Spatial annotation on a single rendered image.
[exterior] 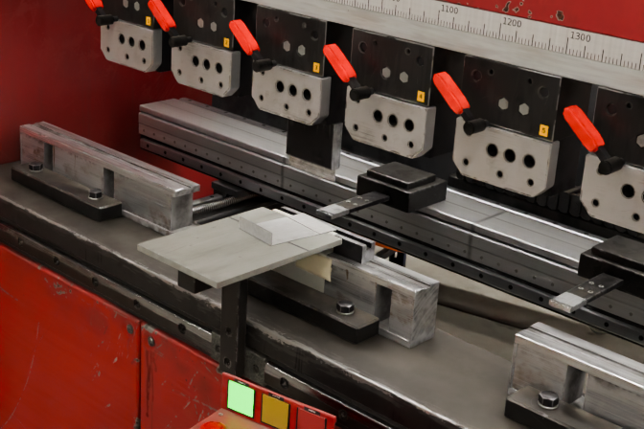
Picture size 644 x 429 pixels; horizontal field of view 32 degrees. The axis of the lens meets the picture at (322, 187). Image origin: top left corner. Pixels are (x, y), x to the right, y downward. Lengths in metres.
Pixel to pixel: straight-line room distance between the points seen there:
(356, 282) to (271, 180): 0.53
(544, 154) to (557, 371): 0.30
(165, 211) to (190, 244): 0.36
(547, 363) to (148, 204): 0.86
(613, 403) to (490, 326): 2.32
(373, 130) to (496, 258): 0.39
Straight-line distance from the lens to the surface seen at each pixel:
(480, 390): 1.61
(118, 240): 2.04
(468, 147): 1.52
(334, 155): 1.74
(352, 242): 1.74
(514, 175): 1.48
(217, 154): 2.31
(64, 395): 2.26
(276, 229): 1.76
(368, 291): 1.72
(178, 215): 2.05
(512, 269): 1.88
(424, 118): 1.56
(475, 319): 3.86
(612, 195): 1.41
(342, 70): 1.59
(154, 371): 1.99
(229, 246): 1.69
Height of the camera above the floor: 1.65
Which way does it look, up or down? 19 degrees down
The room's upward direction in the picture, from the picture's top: 4 degrees clockwise
